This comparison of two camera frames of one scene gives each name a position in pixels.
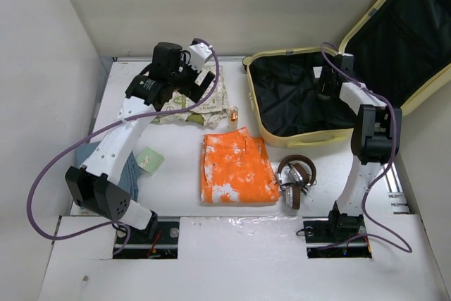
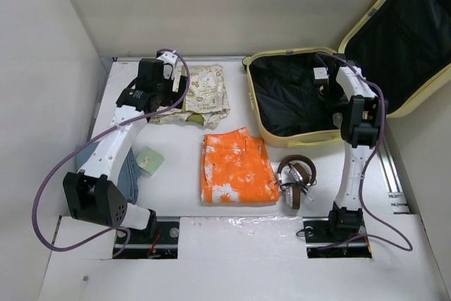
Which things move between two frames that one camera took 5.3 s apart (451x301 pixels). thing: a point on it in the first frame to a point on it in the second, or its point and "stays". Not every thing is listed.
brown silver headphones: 296,173 stays
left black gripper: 193,90 to 174,96
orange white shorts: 236,167 stays
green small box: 149,159 stays
